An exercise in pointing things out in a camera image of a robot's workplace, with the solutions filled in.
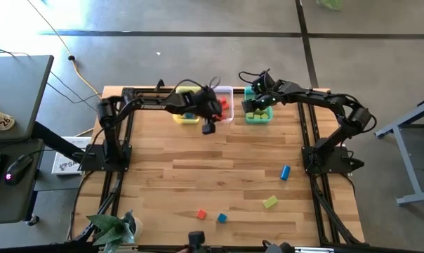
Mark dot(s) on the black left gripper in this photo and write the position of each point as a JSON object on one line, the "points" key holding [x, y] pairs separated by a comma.
{"points": [[206, 103]]}

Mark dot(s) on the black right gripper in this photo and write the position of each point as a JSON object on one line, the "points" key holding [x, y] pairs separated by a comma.
{"points": [[270, 95]]}

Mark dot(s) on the small green rectangular block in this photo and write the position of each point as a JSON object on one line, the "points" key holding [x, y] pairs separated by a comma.
{"points": [[250, 115]]}

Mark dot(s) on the green arch block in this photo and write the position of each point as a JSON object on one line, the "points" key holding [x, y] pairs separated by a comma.
{"points": [[258, 112]]}

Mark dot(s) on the red arch block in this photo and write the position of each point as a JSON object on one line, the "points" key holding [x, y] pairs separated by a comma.
{"points": [[223, 100]]}

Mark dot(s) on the blue cylinder block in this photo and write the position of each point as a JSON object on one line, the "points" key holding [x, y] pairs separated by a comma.
{"points": [[285, 172]]}

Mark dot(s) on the long green rectangular block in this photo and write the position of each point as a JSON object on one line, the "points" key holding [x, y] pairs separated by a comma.
{"points": [[270, 202]]}

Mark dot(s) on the red cube block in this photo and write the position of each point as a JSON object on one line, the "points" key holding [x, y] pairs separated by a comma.
{"points": [[201, 214]]}

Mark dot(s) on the blue cube block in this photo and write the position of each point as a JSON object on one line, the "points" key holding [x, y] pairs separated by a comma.
{"points": [[222, 218]]}

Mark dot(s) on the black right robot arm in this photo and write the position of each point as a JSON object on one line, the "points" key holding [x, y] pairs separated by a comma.
{"points": [[321, 96]]}

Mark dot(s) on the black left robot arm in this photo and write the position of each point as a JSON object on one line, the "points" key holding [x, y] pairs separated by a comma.
{"points": [[152, 105]]}

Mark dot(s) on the translucent teal plastic bin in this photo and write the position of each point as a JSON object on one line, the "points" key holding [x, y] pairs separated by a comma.
{"points": [[259, 121]]}

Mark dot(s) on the translucent clear plastic bin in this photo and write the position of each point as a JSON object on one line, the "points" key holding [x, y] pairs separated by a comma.
{"points": [[229, 93]]}

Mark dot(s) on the translucent yellow plastic bin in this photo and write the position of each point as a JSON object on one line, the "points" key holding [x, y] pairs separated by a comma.
{"points": [[180, 120]]}

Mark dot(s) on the green object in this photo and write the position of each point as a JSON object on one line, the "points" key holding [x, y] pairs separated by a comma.
{"points": [[329, 3]]}

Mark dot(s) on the grey black device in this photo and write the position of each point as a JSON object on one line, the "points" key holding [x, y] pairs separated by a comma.
{"points": [[278, 248]]}

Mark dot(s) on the potted green leafy plant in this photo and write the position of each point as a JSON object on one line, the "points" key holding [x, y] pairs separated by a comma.
{"points": [[110, 225]]}

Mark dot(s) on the white printed box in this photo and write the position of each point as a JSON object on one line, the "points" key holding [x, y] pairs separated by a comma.
{"points": [[64, 167]]}

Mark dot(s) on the black diagonal desk beam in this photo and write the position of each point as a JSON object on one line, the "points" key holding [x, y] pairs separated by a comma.
{"points": [[54, 140]]}

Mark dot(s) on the grey metal table stand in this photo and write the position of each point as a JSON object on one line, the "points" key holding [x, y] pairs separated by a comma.
{"points": [[407, 161]]}

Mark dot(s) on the grey desk top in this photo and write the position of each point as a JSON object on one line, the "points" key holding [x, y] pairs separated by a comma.
{"points": [[19, 91]]}

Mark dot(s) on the black computer mouse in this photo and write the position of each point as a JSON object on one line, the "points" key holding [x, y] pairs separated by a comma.
{"points": [[17, 168]]}

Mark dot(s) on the dark desk top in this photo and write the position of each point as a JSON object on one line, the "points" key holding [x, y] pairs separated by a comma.
{"points": [[12, 200]]}

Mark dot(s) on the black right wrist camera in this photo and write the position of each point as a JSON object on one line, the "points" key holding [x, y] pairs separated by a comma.
{"points": [[263, 78]]}

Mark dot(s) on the black aluminium table frame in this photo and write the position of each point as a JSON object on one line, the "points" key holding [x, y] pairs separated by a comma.
{"points": [[149, 91]]}

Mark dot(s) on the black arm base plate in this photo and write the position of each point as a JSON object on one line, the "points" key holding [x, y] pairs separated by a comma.
{"points": [[91, 160], [342, 165]]}

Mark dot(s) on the black camera box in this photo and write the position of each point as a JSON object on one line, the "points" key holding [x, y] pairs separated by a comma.
{"points": [[197, 241]]}

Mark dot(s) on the silver aluminium rail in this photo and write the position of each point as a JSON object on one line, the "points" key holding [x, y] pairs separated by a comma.
{"points": [[313, 250]]}

